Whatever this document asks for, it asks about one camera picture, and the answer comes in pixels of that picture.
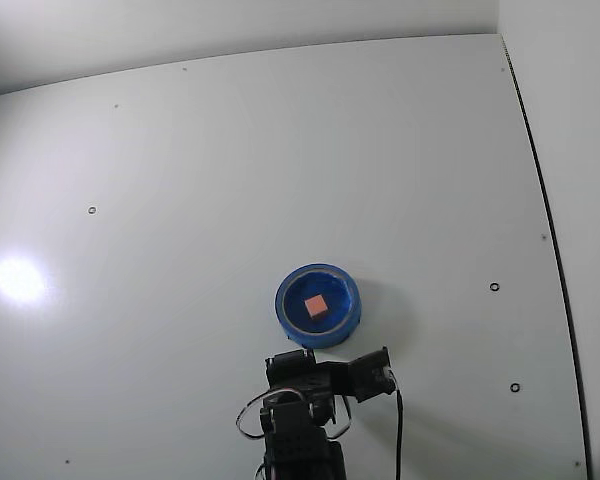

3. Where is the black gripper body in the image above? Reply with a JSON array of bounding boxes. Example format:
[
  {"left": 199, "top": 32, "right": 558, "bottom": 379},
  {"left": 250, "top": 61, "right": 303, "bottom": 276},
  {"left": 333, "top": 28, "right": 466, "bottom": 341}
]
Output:
[{"left": 264, "top": 348, "right": 354, "bottom": 397}]

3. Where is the white servo wire loop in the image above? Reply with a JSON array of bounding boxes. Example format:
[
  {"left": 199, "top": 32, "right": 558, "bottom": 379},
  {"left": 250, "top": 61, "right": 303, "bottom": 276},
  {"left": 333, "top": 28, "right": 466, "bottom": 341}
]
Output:
[
  {"left": 235, "top": 388, "right": 306, "bottom": 440},
  {"left": 329, "top": 394, "right": 353, "bottom": 440}
]

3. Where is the black camera cable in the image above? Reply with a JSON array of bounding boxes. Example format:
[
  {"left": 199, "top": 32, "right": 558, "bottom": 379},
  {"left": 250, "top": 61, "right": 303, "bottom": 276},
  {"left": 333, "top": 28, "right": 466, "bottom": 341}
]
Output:
[{"left": 390, "top": 369, "right": 405, "bottom": 480}]

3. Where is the orange cube block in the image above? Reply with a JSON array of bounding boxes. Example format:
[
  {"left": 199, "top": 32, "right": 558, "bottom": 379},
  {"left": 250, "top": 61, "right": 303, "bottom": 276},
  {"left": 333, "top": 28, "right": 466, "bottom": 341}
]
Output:
[{"left": 303, "top": 294, "right": 329, "bottom": 320}]

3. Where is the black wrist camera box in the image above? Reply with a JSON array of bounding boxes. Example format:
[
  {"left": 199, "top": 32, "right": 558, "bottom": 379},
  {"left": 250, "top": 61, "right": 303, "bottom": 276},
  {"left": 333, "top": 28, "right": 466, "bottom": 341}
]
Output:
[{"left": 347, "top": 344, "right": 396, "bottom": 404}]

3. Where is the blue tape roll bin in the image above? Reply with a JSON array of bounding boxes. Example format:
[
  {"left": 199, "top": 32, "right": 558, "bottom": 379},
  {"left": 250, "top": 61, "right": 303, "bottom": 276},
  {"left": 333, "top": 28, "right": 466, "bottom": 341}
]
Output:
[{"left": 273, "top": 261, "right": 363, "bottom": 350}]

